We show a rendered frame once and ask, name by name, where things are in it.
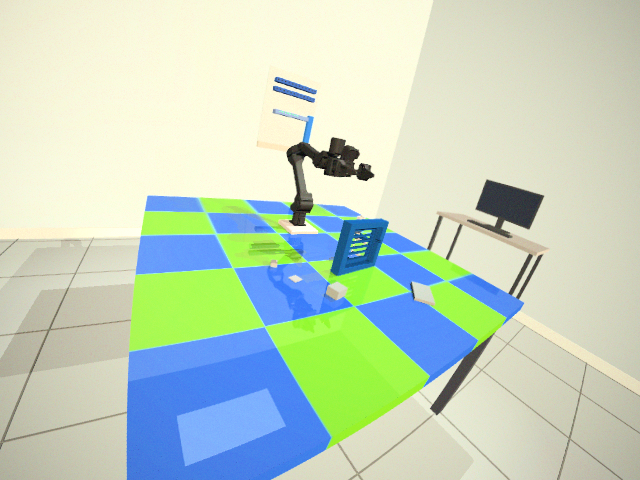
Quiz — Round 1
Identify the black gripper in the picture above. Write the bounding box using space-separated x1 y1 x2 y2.
326 157 375 181

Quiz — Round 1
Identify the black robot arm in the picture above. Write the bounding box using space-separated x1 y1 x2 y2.
286 137 360 226

